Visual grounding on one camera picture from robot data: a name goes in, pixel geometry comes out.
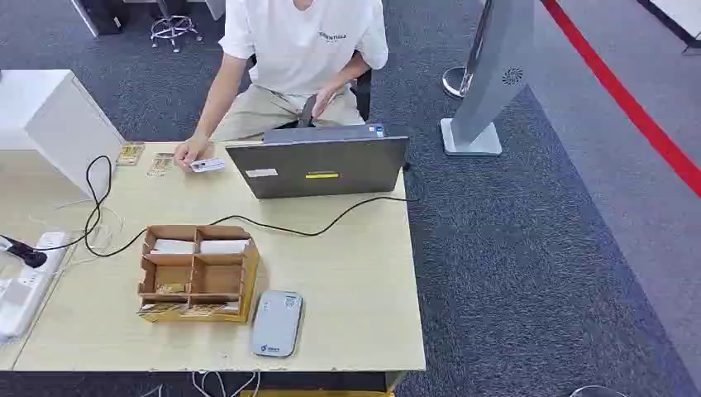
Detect chrome stanchion base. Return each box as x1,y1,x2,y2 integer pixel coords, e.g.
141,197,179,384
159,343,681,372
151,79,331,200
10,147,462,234
441,65,475,100

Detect dark cabinet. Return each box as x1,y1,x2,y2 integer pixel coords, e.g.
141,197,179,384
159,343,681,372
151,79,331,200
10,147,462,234
69,0,133,39

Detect white card stack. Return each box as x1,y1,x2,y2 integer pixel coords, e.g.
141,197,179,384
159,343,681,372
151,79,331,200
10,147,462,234
199,238,250,256
150,238,197,256

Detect wooden card box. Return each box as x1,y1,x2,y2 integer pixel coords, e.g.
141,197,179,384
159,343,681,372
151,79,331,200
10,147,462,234
136,224,260,324

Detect black power cable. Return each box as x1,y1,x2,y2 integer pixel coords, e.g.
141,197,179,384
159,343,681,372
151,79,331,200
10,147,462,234
30,155,421,259

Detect grey standing kiosk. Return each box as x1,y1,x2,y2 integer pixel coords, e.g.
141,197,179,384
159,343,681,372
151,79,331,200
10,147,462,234
440,0,536,158

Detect round chrome base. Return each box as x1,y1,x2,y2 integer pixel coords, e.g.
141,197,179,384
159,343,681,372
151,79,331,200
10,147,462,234
568,385,629,397

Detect white desk with dark edge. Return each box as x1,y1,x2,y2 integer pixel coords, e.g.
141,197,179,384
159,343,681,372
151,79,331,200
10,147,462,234
636,0,701,58

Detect person's right hand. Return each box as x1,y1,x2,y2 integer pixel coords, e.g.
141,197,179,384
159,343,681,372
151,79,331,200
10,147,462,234
174,136,215,174

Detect chrome stool base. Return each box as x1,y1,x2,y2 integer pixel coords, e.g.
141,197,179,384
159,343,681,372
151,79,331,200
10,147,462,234
149,0,205,55

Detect black plug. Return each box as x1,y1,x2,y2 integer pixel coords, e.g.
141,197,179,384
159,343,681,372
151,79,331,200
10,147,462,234
0,235,50,270

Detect white cables under desk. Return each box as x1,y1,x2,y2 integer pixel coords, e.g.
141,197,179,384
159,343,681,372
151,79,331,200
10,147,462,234
139,371,263,397

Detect person's left hand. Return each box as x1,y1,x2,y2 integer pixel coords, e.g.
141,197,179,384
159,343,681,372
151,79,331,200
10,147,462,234
312,85,340,119

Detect gold printed card stack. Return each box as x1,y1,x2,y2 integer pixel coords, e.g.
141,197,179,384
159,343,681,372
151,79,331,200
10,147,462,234
136,302,188,315
180,302,241,318

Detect white cabinet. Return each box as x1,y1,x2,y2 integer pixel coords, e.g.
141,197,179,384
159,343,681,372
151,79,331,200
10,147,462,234
0,69,126,202

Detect dark phone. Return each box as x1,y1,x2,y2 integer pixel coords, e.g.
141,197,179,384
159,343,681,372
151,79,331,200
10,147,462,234
298,93,319,129

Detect yellow bar under desk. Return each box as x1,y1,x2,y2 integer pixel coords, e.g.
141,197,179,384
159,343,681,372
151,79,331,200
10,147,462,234
240,389,397,397

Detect thin white cable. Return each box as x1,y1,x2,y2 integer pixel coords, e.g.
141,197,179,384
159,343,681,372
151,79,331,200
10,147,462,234
27,199,126,270

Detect person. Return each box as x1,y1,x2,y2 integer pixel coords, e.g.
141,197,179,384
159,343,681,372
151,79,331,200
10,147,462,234
174,0,390,174

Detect grey laptop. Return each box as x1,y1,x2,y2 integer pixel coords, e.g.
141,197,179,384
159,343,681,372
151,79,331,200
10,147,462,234
225,123,411,200

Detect white power strip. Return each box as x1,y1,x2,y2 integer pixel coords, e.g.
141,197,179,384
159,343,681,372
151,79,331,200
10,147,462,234
0,231,70,342

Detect grey flat card reader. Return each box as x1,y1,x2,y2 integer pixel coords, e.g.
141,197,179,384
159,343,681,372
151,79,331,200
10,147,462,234
250,290,304,360

